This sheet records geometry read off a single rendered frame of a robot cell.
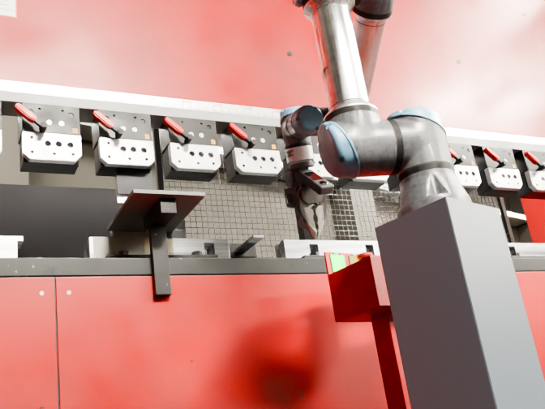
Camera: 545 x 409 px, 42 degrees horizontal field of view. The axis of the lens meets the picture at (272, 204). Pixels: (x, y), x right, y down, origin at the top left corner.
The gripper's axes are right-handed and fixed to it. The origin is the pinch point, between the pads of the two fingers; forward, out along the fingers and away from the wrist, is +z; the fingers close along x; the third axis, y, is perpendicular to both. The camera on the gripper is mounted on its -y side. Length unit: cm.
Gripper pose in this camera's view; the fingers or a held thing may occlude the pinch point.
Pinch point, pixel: (316, 234)
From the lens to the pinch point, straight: 194.0
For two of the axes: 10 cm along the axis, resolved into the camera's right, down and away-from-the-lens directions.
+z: 1.6, 9.9, -0.4
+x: -8.2, 1.1, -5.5
